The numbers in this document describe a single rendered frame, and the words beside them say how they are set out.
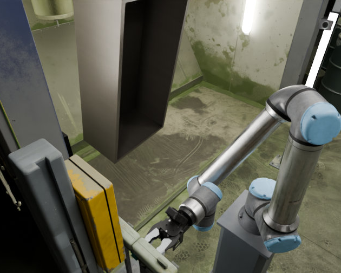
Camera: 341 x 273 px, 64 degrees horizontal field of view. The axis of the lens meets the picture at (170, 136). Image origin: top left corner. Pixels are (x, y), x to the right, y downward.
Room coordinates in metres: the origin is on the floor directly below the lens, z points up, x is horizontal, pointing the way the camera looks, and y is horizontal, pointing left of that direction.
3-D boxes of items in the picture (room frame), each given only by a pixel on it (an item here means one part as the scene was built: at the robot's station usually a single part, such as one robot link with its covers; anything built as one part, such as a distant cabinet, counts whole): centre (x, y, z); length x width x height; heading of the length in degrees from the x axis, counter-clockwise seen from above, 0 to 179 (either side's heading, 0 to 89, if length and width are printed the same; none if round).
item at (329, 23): (1.99, -1.08, 1.35); 0.09 x 0.07 x 0.07; 48
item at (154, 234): (0.50, 0.07, 1.07); 0.09 x 0.03 x 0.06; 129
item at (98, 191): (0.35, 0.16, 1.42); 0.12 x 0.06 x 0.26; 48
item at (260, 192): (0.89, -0.47, 0.83); 0.17 x 0.15 x 0.18; 5
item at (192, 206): (0.62, -0.07, 1.07); 0.10 x 0.05 x 0.09; 48
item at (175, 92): (2.66, 0.44, 0.11); 2.70 x 0.02 x 0.13; 138
